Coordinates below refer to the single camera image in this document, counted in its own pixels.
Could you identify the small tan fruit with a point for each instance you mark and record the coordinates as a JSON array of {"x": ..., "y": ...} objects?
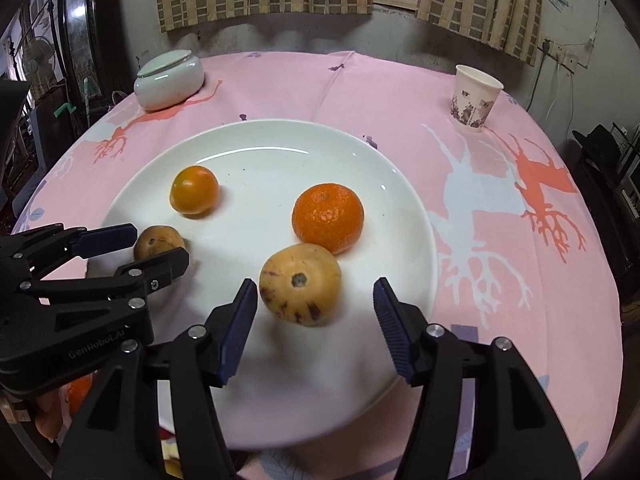
[{"x": 157, "y": 241}]

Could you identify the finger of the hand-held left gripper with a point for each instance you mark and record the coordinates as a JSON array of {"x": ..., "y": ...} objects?
[
  {"x": 160, "y": 266},
  {"x": 107, "y": 238}
]

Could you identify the printed paper cup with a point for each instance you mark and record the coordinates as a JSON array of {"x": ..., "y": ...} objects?
[{"x": 472, "y": 100}]

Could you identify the orange mandarin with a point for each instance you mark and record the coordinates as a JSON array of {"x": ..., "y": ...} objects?
[
  {"x": 80, "y": 391},
  {"x": 327, "y": 217}
]

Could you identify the wall socket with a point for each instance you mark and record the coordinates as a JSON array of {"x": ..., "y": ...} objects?
[{"x": 560, "y": 55}]

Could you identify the teal plastic hook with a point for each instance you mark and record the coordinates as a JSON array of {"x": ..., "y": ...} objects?
[{"x": 65, "y": 109}]

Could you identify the pink printed tablecloth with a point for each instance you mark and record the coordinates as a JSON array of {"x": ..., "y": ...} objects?
[{"x": 400, "y": 110}]

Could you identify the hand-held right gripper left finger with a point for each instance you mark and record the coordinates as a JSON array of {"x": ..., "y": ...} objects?
[{"x": 239, "y": 332}]

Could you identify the black bag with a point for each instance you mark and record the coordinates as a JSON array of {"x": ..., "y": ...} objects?
[{"x": 600, "y": 142}]

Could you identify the dark wooden cabinet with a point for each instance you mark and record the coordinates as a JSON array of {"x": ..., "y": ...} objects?
[{"x": 90, "y": 25}]

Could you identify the greenish orange citrus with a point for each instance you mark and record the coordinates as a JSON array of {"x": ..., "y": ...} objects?
[{"x": 194, "y": 191}]

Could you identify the tan spotted pepino melon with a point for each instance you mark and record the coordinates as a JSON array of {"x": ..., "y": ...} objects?
[{"x": 300, "y": 285}]

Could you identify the standing fan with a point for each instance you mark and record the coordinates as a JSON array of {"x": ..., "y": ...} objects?
[{"x": 37, "y": 55}]

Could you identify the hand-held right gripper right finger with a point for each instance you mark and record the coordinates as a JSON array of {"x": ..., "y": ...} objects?
[{"x": 395, "y": 332}]

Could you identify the white ceramic lidded jar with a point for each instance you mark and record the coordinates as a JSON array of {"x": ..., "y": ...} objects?
[{"x": 167, "y": 80}]

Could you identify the white oval plate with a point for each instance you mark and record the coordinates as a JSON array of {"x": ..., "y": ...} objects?
[{"x": 260, "y": 170}]

